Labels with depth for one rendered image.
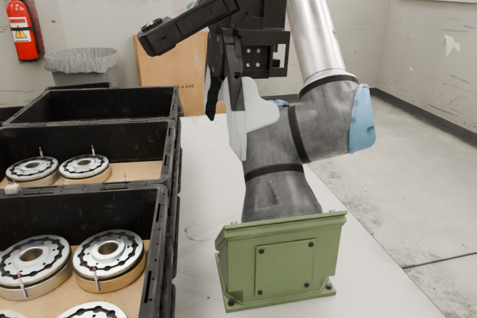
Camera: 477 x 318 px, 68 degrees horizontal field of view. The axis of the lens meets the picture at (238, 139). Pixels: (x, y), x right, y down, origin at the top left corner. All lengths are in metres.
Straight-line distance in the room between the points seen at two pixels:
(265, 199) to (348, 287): 0.25
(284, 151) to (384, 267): 0.33
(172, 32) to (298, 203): 0.36
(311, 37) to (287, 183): 0.29
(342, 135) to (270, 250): 0.23
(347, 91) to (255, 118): 0.30
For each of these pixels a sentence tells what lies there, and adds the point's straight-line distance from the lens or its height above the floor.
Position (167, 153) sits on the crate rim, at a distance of 0.70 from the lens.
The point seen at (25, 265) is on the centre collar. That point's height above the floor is 0.87.
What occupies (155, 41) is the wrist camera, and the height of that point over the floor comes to 1.18.
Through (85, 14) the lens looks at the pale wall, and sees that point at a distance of 3.54.
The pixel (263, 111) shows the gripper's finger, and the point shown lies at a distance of 0.40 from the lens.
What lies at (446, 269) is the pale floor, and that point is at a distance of 2.02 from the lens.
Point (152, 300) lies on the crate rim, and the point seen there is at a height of 0.93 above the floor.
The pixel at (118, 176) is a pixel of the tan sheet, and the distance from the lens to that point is 0.85.
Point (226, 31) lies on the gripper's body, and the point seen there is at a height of 1.18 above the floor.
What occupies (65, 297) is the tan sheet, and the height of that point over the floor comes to 0.83.
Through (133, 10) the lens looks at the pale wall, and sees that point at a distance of 3.51.
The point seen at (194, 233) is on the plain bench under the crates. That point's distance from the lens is 0.86.
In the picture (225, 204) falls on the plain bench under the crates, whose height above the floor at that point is 0.70.
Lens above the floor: 1.24
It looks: 24 degrees down
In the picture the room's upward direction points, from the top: straight up
